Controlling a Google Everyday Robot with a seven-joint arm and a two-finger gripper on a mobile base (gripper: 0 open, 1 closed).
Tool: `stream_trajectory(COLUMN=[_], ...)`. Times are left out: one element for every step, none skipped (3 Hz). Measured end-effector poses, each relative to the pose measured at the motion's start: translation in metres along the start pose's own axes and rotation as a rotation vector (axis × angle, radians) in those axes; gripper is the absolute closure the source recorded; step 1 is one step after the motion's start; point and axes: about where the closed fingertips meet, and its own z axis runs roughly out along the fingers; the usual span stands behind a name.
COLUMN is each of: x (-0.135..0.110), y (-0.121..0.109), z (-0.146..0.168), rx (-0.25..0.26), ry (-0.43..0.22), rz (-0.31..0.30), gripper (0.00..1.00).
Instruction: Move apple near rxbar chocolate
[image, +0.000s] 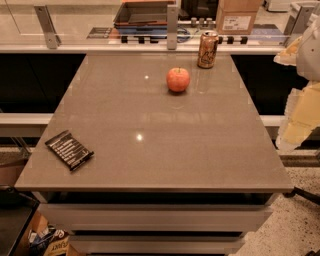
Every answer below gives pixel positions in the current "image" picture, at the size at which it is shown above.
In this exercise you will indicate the orange soda can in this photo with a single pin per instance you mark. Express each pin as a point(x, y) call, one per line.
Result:
point(207, 49)

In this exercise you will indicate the red apple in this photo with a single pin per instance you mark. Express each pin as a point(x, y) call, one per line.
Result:
point(177, 79)

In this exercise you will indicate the snack bags pile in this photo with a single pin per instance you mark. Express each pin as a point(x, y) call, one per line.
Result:
point(49, 242)

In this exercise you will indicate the upper white drawer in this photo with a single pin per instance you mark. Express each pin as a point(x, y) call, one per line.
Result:
point(98, 217)

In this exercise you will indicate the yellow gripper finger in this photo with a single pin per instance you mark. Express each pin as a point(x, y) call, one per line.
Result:
point(302, 116)
point(290, 56)

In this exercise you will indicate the white drawer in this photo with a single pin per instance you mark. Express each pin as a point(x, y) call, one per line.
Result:
point(154, 245)
point(98, 217)

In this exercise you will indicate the metal bracket post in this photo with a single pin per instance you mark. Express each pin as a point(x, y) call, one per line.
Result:
point(51, 38)
point(172, 17)
point(299, 16)

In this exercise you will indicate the left metal bracket post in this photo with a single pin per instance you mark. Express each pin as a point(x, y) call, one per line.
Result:
point(51, 38)

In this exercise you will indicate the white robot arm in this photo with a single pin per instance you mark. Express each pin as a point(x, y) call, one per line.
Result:
point(310, 55)

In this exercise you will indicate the lower white drawer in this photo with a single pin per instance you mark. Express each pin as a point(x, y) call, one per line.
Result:
point(154, 245)

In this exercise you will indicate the black chair leg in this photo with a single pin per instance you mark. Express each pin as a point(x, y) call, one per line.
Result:
point(305, 194)

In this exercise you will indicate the dark tray stack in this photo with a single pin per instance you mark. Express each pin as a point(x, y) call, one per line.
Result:
point(142, 15)

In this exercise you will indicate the middle metal bracket post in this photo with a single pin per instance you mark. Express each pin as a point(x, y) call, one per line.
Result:
point(172, 17)

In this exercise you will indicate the black rxbar chocolate bar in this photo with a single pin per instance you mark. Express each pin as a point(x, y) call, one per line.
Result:
point(69, 150)

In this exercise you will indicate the cardboard box with label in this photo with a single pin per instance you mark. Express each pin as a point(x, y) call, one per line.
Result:
point(236, 16)

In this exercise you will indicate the right metal bracket post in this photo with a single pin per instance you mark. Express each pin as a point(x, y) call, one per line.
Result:
point(299, 16)

